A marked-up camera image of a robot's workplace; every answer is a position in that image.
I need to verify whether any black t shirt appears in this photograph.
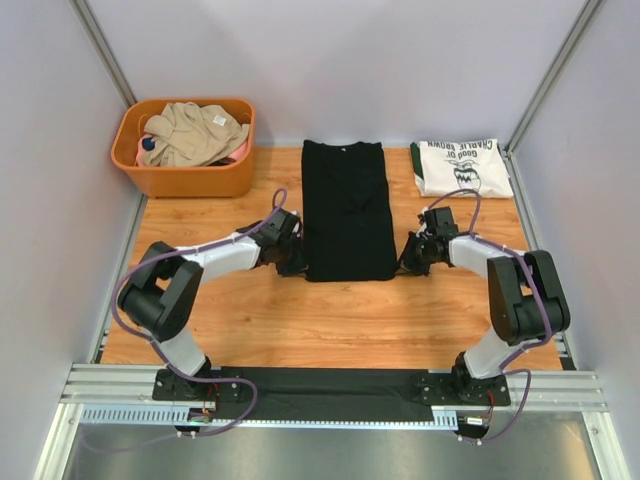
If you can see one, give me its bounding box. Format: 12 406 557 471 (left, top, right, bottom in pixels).
301 140 397 282

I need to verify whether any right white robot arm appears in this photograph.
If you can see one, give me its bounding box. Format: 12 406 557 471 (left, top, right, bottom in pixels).
399 207 571 404

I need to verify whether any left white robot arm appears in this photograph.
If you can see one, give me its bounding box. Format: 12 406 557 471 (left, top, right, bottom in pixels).
115 207 301 401

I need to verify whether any folded white printed t shirt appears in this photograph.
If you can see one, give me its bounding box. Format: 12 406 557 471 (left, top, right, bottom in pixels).
409 139 513 199

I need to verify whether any pink garment in basket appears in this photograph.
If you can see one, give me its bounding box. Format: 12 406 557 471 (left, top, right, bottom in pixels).
135 135 248 166

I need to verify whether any orange plastic basket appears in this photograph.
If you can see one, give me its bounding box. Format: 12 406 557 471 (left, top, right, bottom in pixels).
111 98 255 198

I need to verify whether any beige shirt in basket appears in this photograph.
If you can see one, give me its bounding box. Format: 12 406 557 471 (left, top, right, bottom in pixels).
140 102 250 168

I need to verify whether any black base cloth strip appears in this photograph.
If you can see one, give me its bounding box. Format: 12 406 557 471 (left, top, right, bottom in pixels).
219 367 460 422

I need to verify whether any blue garment in basket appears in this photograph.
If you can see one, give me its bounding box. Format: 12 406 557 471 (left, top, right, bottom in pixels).
142 138 155 151

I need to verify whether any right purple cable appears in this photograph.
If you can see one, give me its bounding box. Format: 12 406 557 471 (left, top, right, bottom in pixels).
422 188 556 447

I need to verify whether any purple cable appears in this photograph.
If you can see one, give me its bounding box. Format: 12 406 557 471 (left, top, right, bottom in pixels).
422 188 556 447
79 187 289 454

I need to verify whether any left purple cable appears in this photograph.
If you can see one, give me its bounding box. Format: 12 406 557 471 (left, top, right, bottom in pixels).
79 187 289 454

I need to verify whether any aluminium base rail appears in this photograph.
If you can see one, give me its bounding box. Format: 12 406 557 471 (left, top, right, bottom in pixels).
61 364 607 431

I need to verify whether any right aluminium corner post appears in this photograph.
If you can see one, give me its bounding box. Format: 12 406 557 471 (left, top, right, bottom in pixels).
504 0 609 154

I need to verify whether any aluminium corner post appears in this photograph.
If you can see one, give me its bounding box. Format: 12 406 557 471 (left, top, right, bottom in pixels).
504 0 609 154
69 0 137 107

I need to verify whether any left aluminium corner post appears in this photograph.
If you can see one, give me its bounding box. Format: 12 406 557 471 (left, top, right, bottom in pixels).
69 0 137 107

